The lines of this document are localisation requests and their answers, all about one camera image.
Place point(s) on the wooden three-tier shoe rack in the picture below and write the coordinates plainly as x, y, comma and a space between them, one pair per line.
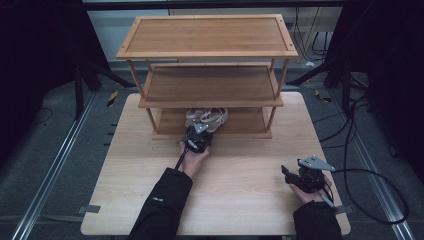
210, 36

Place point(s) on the grey tape piece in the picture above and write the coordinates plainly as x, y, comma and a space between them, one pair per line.
345, 209
89, 209

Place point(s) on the aluminium floor rail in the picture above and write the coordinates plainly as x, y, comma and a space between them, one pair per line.
53, 166
376, 186

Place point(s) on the person's left hand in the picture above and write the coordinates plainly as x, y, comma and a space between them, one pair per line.
193, 163

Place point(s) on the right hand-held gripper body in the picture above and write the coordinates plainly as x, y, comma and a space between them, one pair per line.
311, 175

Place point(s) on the yellow black tape strip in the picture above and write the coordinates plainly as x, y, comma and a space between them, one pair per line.
321, 96
112, 98

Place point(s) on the person's right hand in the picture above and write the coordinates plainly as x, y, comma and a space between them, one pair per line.
310, 197

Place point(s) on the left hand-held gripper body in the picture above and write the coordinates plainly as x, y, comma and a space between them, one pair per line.
199, 138

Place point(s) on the black metal stand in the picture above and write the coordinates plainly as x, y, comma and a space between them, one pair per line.
345, 86
79, 86

